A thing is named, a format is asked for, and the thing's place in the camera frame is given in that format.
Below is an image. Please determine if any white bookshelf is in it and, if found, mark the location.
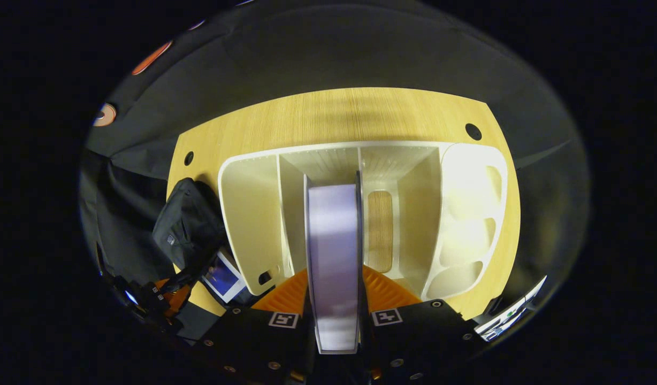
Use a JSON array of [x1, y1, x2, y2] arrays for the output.
[[218, 141, 509, 303]]

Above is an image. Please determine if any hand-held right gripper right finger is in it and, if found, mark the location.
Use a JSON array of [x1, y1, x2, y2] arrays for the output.
[[361, 265, 484, 383]]

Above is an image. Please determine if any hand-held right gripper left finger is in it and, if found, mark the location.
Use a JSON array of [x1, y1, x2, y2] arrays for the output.
[[200, 267, 314, 383]]

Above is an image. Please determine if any black backdrop cloth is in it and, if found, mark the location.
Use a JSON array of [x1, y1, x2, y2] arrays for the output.
[[80, 0, 591, 332]]

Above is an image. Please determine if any blue picture cover book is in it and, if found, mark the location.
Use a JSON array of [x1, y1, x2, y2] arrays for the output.
[[200, 249, 249, 304]]

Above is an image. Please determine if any white lit screen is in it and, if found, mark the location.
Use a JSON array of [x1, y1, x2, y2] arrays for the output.
[[474, 275, 548, 343]]

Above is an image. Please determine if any black schoolbag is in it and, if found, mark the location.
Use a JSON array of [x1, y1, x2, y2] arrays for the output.
[[152, 178, 254, 343]]

